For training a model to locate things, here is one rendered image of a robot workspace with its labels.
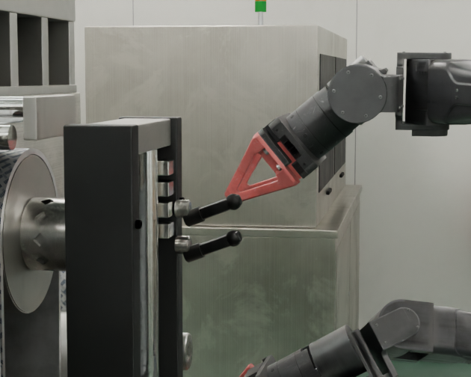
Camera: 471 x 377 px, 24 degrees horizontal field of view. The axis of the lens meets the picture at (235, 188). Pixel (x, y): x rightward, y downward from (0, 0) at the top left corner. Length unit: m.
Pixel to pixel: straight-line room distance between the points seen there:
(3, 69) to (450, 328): 0.91
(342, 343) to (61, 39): 1.08
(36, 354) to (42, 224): 0.17
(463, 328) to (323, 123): 0.31
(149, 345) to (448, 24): 4.86
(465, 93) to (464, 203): 4.65
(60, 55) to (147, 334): 1.29
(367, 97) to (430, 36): 4.61
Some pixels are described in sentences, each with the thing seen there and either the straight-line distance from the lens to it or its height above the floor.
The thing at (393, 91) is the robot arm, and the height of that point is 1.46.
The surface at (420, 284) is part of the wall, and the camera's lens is 5.76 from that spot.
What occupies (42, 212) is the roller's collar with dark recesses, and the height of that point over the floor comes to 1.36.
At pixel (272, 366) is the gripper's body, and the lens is 1.27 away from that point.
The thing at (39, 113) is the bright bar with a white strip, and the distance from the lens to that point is 0.89.
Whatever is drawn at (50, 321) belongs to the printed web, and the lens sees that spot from 1.06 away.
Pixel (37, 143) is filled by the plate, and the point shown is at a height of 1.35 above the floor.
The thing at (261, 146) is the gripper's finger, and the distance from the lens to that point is 1.12.
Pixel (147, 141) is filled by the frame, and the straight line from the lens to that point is 0.82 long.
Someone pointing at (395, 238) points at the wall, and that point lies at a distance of 5.72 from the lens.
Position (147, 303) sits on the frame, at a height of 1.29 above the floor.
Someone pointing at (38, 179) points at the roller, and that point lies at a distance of 0.99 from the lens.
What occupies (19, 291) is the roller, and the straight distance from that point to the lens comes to 0.95.
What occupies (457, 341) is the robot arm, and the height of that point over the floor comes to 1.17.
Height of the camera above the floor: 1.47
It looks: 6 degrees down
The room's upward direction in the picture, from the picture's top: straight up
